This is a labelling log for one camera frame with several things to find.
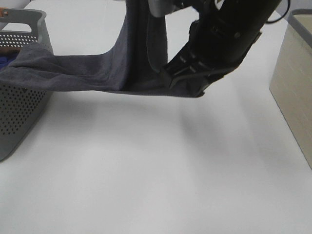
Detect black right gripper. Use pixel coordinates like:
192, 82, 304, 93
160, 0, 280, 94

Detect dark grey towel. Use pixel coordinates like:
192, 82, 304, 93
0, 0, 204, 98

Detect beige fabric bin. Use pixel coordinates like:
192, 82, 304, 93
270, 9, 312, 165

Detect grey perforated plastic basket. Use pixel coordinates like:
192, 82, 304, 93
0, 8, 53, 160

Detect blue cloth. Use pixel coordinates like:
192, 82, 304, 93
0, 54, 18, 70

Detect brown cloth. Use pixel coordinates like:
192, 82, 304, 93
0, 47, 20, 56

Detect black cable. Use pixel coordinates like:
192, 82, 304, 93
265, 0, 293, 24

